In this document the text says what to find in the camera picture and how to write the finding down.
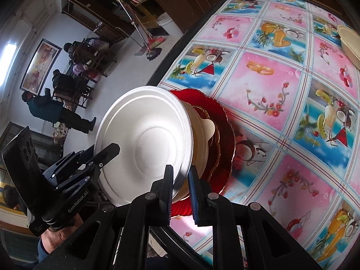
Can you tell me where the wicker basket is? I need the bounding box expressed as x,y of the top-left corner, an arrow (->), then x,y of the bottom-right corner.
94,22 -> 128,42

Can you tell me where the large red plate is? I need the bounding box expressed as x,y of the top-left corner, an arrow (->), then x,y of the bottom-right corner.
168,88 -> 236,219

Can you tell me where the purple mop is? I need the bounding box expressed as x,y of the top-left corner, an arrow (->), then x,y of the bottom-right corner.
121,0 -> 162,61

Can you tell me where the white metal plate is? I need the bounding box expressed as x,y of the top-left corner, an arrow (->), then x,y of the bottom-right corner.
94,86 -> 195,206

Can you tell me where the floral cloth bag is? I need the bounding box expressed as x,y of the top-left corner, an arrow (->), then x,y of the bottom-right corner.
53,121 -> 70,146

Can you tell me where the white bucket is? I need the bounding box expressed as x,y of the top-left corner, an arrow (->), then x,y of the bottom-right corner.
156,13 -> 173,29

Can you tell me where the bright window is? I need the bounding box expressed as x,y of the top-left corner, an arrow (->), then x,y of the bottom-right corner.
1,43 -> 18,85

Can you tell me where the wall poster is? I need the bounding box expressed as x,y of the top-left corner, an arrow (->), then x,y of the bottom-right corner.
20,39 -> 63,95

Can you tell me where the person's left hand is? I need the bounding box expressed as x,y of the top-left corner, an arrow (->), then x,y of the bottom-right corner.
41,216 -> 84,254

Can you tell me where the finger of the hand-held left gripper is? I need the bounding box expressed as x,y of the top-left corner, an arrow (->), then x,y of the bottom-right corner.
42,143 -> 121,187
56,175 -> 92,196

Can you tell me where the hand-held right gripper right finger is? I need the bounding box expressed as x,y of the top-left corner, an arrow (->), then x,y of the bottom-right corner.
187,165 -> 323,270

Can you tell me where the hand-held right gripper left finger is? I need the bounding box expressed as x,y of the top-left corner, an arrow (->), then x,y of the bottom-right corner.
35,164 -> 174,270

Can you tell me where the dark wooden shelf unit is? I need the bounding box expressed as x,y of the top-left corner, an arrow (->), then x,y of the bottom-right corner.
60,0 -> 133,43

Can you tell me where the printed fruit tablecloth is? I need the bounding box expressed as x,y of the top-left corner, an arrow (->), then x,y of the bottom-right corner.
149,0 -> 360,270

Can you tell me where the colourful broom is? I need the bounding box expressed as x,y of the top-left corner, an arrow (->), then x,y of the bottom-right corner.
128,4 -> 165,52

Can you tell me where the wooden chair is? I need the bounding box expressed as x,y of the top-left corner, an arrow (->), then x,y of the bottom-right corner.
53,76 -> 95,109
74,44 -> 117,78

